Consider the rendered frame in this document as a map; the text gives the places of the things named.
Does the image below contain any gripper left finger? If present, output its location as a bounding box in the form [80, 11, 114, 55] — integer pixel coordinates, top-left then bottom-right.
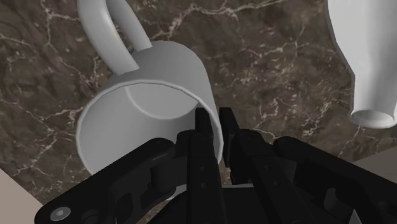
[34, 107, 229, 224]

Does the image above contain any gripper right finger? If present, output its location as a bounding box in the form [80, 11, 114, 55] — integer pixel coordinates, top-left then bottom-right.
[218, 107, 397, 224]

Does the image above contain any white mug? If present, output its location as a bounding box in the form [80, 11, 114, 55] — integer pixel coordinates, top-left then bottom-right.
[76, 0, 225, 192]

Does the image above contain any white vase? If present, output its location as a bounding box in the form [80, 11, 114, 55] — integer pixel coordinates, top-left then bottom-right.
[323, 0, 397, 129]

